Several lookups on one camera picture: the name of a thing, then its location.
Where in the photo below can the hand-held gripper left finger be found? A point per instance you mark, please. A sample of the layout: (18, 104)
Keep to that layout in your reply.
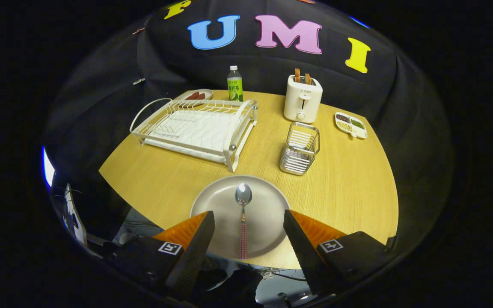
(195, 252)

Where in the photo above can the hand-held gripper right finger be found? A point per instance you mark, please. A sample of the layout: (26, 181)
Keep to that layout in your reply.
(302, 252)

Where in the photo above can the beige round plate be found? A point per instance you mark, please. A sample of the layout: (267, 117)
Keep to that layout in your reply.
(265, 214)

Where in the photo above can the white divided dish with beans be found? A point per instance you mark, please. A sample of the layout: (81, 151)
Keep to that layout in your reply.
(360, 131)

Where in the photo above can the small plate with meat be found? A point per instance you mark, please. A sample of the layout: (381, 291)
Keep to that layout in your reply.
(208, 92)

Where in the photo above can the white toaster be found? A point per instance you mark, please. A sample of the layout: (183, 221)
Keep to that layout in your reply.
(302, 105)

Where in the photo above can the brown meat piece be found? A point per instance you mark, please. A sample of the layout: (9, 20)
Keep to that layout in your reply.
(200, 96)
(191, 96)

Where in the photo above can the green tea bottle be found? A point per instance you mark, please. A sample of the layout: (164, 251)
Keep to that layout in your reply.
(235, 87)

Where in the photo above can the toasted bread slice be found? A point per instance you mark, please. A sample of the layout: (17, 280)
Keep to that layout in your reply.
(297, 75)
(308, 79)

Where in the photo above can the silver clip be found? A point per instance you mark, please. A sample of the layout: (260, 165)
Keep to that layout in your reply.
(139, 81)

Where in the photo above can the black backdrop cloth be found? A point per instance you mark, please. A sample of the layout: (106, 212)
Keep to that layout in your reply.
(263, 64)

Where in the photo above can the pink clip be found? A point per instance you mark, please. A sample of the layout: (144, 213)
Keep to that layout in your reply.
(138, 31)

